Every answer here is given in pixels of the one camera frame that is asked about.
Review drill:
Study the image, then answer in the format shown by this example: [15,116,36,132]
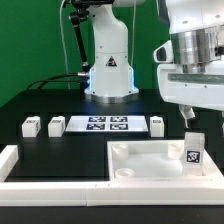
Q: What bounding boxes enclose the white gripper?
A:
[153,41,224,128]

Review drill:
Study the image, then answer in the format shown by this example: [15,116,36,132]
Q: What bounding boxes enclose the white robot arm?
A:
[85,0,224,120]

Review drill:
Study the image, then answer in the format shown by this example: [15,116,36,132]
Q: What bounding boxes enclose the white U-shaped fence wall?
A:
[0,145,224,206]

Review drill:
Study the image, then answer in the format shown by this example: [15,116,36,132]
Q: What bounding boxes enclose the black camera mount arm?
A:
[66,0,114,72]

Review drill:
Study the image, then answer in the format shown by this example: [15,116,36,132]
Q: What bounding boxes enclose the white square tabletop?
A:
[107,140,224,181]

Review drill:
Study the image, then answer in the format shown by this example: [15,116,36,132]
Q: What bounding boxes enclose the black cables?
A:
[26,71,90,91]

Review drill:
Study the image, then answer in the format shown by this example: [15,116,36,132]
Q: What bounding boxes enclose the white cable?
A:
[59,0,72,90]

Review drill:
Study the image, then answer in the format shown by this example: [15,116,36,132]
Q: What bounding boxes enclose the white marker plate with tags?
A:
[66,115,148,132]

